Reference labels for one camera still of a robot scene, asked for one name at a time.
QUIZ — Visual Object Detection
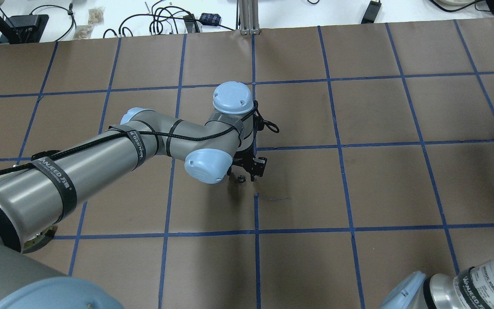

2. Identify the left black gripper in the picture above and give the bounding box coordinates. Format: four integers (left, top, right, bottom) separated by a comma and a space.
226, 146, 268, 182

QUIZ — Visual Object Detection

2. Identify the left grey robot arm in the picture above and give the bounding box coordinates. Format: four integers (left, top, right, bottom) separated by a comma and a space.
0, 82, 267, 309

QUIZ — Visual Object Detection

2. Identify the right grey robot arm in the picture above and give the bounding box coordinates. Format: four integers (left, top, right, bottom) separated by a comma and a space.
379, 259, 494, 309

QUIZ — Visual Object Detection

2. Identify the blue checkered adapter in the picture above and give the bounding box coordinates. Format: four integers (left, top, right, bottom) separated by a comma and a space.
199, 12, 222, 26

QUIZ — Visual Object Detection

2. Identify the black power adapter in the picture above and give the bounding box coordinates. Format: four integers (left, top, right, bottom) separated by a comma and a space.
360, 0, 382, 24

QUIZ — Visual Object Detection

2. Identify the dark green curved part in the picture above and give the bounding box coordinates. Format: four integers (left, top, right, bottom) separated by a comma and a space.
22, 225, 57, 254

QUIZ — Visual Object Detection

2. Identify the small bag of parts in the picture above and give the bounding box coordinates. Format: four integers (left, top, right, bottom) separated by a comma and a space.
87, 6, 105, 25

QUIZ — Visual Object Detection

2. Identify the black monitor stand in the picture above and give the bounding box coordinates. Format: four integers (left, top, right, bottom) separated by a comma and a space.
0, 0, 50, 44

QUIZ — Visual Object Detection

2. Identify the aluminium frame post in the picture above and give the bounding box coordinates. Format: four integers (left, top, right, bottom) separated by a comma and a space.
236, 0, 261, 35

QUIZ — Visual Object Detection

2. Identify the black cables bundle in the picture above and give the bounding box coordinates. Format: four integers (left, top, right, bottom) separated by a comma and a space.
30, 0, 235, 41

